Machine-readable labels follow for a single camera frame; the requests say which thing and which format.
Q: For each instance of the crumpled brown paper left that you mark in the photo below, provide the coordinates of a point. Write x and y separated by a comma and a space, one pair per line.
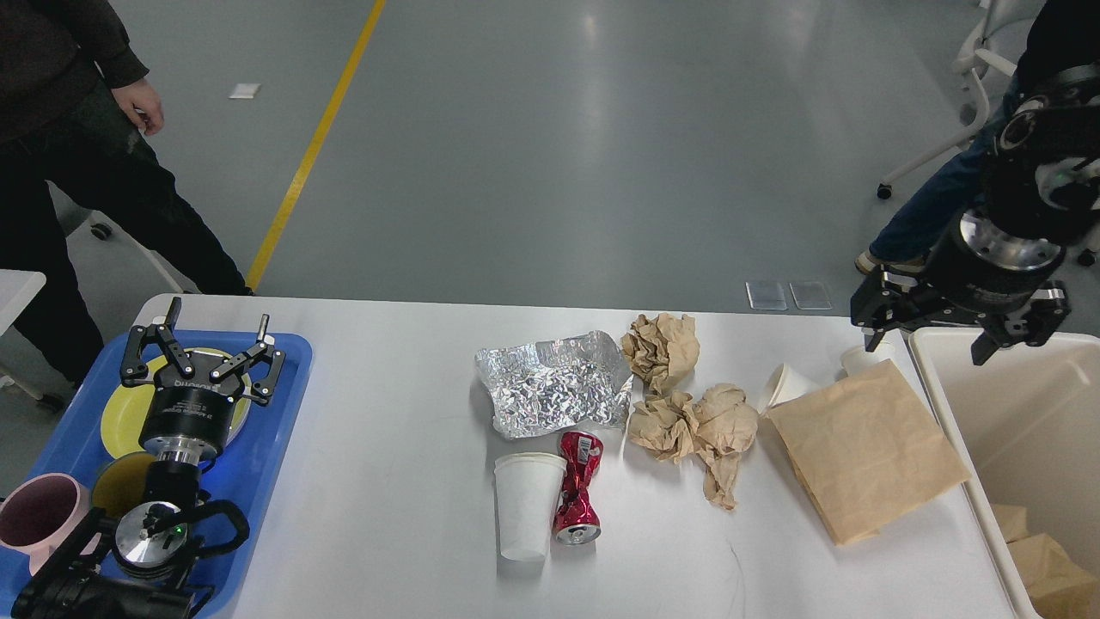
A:
665, 426

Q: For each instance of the right floor socket plate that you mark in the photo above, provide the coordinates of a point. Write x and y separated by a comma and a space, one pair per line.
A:
810, 295

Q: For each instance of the crushed red soda can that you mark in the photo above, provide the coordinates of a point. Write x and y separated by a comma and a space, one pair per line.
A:
576, 521

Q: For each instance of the crumpled aluminium foil sheet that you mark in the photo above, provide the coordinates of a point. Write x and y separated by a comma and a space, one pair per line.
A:
547, 386

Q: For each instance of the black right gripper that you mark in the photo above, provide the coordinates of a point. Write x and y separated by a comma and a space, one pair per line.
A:
976, 272

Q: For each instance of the yellow plastic plate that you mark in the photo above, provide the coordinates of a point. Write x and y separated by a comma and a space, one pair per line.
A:
126, 410

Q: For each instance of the crumpled brown paper top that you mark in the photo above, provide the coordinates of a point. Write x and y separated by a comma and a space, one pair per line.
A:
662, 350

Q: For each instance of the white cup behind gripper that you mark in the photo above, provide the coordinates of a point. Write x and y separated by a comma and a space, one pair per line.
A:
857, 359

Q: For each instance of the person in dark clothes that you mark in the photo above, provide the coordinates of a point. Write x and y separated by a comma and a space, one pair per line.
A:
76, 113

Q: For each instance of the floor socket plate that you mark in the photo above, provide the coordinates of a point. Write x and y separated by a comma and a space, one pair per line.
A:
766, 295
810, 295

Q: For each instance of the beige plastic bin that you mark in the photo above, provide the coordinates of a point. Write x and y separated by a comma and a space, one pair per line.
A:
1027, 423

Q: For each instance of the left floor socket plate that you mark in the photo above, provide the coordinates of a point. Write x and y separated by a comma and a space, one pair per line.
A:
766, 295

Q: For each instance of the dark green mug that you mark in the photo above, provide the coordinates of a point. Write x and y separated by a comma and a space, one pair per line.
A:
120, 485

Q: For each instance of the white paper cup lying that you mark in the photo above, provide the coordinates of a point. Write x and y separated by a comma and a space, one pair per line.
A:
784, 385

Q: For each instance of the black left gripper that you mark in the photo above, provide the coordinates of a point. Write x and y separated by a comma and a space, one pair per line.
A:
192, 404

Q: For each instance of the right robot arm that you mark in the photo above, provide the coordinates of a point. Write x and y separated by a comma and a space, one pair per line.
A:
1041, 177

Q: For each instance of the crumpled brown paper right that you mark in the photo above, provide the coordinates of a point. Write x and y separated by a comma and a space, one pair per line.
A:
724, 428

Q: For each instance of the blue plastic tray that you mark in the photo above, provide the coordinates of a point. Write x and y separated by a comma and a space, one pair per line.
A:
246, 473

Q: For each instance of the large brown paper bag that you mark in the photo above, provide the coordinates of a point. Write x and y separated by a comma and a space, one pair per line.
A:
1012, 521

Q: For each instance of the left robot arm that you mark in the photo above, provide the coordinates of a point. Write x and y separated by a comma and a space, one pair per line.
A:
85, 563

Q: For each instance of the white side table corner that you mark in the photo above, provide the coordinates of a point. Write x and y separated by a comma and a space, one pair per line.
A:
18, 288

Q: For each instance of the grey office chair right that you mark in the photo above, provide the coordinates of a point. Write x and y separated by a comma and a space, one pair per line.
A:
985, 62

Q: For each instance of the pink ribbed mug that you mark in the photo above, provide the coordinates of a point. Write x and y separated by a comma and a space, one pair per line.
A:
41, 513

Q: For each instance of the crumpled brown paper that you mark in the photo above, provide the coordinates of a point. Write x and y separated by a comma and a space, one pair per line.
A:
662, 350
665, 426
724, 428

